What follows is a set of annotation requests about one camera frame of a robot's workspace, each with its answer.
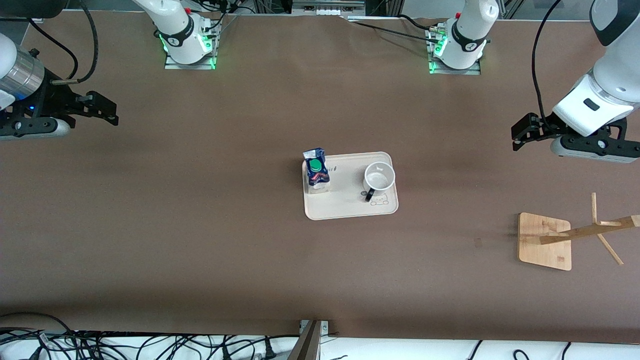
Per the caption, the white cup black handle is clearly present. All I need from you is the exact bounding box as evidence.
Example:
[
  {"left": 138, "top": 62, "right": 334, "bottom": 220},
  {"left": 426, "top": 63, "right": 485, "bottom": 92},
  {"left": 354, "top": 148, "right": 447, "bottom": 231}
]
[{"left": 362, "top": 162, "right": 396, "bottom": 203}]

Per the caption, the blue milk carton green cap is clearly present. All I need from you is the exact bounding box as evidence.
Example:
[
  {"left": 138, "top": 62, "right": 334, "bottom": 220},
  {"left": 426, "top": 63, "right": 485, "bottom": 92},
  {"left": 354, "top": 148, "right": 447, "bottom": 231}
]
[{"left": 302, "top": 147, "right": 331, "bottom": 195}]

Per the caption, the wooden cup rack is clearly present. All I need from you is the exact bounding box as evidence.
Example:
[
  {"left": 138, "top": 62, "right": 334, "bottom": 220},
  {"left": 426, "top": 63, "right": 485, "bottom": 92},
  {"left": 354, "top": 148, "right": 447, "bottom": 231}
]
[{"left": 517, "top": 192, "right": 640, "bottom": 272}]

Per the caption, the beige rabbit print tray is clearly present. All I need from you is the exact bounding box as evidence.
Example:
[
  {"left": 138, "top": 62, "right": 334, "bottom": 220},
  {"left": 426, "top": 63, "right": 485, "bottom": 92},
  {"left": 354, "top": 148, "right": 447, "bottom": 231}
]
[{"left": 302, "top": 151, "right": 399, "bottom": 221}]

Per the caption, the grey power strip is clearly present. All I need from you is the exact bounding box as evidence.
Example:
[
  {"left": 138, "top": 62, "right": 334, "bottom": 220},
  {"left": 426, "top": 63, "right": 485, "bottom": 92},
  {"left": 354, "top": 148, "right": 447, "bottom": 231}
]
[{"left": 291, "top": 0, "right": 367, "bottom": 16}]

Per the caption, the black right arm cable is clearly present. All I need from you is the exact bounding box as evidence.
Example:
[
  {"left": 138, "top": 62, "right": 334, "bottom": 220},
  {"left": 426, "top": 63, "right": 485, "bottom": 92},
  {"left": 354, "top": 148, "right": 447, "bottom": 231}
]
[{"left": 27, "top": 0, "right": 100, "bottom": 85}]

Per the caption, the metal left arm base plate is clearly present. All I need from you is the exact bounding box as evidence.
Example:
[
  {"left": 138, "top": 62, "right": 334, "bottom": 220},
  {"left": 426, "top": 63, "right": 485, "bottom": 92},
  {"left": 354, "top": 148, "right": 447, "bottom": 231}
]
[{"left": 426, "top": 27, "right": 482, "bottom": 76}]

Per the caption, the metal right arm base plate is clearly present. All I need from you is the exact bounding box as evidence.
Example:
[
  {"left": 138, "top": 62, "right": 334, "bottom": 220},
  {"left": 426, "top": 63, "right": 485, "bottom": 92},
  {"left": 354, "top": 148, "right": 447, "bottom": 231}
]
[{"left": 164, "top": 22, "right": 217, "bottom": 70}]

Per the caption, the black cable on table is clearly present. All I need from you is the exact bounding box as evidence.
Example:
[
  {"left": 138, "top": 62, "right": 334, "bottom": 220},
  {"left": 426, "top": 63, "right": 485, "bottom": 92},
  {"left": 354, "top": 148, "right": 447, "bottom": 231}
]
[{"left": 349, "top": 14, "right": 441, "bottom": 43}]

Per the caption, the black cable tangle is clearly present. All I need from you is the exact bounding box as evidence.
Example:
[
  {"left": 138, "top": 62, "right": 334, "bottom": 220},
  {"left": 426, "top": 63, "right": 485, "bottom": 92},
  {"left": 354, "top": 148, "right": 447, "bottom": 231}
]
[{"left": 0, "top": 312, "right": 301, "bottom": 360}]

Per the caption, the metal table bracket post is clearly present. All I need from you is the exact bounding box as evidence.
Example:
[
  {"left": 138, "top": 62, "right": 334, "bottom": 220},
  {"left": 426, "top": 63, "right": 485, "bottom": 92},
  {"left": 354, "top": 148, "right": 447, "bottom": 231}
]
[{"left": 289, "top": 320, "right": 330, "bottom": 360}]

